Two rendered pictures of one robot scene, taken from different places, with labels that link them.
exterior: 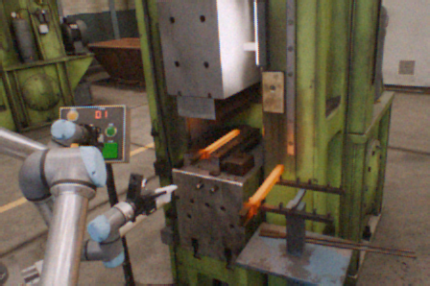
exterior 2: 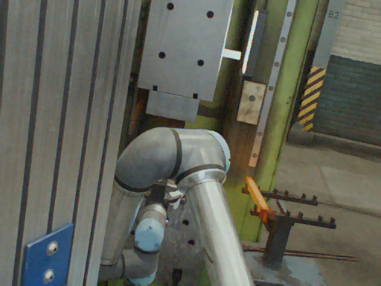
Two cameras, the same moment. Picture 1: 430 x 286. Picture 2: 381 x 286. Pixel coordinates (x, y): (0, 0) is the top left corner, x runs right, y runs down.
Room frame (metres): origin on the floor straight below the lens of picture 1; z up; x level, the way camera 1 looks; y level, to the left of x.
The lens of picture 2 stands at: (0.16, 0.97, 1.54)
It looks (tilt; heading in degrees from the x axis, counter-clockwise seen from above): 15 degrees down; 325
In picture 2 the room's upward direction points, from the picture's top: 11 degrees clockwise
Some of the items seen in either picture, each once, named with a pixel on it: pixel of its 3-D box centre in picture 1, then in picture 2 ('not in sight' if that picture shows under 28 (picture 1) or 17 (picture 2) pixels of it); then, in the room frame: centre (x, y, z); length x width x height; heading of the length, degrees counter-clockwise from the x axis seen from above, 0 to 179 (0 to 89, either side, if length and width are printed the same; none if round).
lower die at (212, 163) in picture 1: (223, 145); not in sight; (1.81, -0.04, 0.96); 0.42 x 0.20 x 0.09; 147
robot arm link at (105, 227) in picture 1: (107, 225); (149, 231); (1.11, 0.39, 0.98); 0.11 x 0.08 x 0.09; 147
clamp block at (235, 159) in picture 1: (240, 163); not in sight; (1.59, -0.11, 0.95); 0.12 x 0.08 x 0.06; 147
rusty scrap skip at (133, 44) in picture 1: (134, 61); not in sight; (8.62, 1.62, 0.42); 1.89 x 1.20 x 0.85; 49
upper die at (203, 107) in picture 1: (220, 95); (175, 98); (1.81, -0.04, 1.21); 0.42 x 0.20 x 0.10; 147
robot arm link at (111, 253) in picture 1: (107, 249); (138, 262); (1.12, 0.40, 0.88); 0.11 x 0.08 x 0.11; 87
